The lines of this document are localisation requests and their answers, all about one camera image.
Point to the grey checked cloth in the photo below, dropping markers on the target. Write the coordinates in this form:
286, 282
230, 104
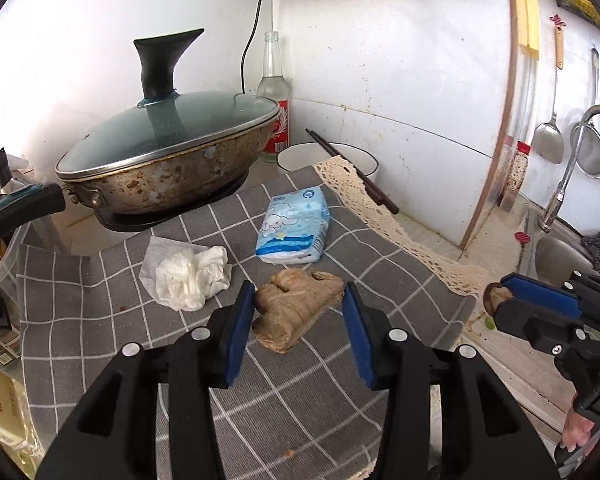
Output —
130, 320

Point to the yellow cutting board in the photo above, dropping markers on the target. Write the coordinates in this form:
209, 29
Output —
527, 10

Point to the red bottle cap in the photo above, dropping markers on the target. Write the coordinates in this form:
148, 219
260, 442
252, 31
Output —
521, 237

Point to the glass wok lid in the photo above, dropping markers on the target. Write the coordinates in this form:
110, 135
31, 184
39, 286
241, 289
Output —
170, 130

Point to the person's right hand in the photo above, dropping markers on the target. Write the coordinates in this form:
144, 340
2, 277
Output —
577, 430

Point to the blue tissue packet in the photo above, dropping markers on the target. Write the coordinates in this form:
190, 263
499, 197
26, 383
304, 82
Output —
292, 225

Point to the white bowl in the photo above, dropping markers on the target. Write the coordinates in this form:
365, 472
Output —
300, 157

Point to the large ginger piece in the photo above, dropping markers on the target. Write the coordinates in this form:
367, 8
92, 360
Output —
290, 310

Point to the metal faucet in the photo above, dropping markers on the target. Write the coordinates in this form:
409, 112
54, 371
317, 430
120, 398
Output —
565, 180

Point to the small ginger piece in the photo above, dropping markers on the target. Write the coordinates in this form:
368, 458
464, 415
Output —
495, 296

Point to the dark wooden chopstick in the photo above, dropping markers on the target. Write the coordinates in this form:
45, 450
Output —
352, 172
365, 172

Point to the clear red label glass bottle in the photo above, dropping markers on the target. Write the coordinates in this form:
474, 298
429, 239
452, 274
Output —
272, 85

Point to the white red print box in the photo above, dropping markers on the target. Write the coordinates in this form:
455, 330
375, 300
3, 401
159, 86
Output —
2, 400

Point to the metal strainer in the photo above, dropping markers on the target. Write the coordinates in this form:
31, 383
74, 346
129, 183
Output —
589, 150

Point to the worn metal wok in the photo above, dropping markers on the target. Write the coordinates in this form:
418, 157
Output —
180, 175

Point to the steel sink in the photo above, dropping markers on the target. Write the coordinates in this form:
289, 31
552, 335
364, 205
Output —
555, 257

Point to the green vegetable scrap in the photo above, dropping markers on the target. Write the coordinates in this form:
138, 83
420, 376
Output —
490, 323

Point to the crumpled white tissue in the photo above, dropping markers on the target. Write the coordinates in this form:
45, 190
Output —
190, 275

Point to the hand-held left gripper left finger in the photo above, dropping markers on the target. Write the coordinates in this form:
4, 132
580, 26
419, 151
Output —
240, 330

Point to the steel wool scrubber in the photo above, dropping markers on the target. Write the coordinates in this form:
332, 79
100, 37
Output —
597, 252

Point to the red cap spice jar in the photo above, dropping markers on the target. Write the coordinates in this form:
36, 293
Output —
514, 180

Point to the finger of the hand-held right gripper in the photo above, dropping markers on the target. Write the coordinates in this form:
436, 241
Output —
535, 327
540, 292

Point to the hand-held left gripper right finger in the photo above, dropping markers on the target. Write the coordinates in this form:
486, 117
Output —
357, 335

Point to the clear plastic container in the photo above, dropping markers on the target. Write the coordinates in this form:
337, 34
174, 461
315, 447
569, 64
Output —
2, 270

